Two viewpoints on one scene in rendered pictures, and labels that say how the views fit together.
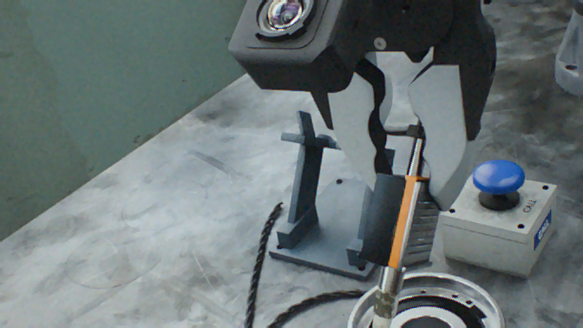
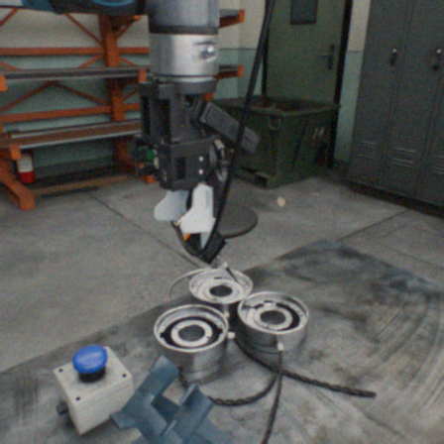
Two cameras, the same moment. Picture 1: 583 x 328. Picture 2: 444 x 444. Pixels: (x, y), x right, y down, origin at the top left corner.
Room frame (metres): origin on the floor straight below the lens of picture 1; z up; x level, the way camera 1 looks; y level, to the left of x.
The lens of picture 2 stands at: (0.81, 0.06, 1.21)
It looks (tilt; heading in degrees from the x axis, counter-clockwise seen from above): 25 degrees down; 190
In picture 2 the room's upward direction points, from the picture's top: straight up
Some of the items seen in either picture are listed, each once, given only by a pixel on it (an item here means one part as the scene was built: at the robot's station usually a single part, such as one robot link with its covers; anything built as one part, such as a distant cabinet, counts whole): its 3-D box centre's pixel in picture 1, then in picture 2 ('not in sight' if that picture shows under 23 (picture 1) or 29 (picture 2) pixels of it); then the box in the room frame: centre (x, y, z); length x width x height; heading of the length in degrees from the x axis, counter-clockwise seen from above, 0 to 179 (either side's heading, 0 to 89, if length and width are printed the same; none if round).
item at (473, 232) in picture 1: (502, 216); (89, 388); (0.46, -0.16, 0.82); 0.08 x 0.07 x 0.05; 139
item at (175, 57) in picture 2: not in sight; (185, 58); (0.33, -0.06, 1.19); 0.08 x 0.08 x 0.05
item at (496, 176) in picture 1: (498, 194); (91, 370); (0.46, -0.16, 0.85); 0.04 x 0.04 x 0.05
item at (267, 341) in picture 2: not in sight; (273, 321); (0.28, 0.05, 0.82); 0.10 x 0.10 x 0.04
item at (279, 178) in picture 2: not in sight; (269, 140); (-3.18, -0.20, 0.35); 1.04 x 0.74 x 0.70; 49
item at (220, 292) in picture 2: not in sight; (220, 294); (0.23, -0.04, 0.82); 0.10 x 0.10 x 0.04
